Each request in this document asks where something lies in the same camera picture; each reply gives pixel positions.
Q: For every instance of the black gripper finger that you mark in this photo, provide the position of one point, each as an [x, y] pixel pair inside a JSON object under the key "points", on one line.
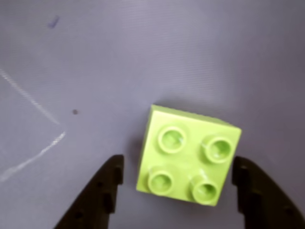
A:
{"points": [[95, 198], [264, 198]]}

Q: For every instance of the green lego block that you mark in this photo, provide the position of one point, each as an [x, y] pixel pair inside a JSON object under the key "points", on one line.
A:
{"points": [[188, 162]]}

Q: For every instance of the gray mat with chalk square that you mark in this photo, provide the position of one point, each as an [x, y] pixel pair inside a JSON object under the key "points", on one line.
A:
{"points": [[143, 59]]}

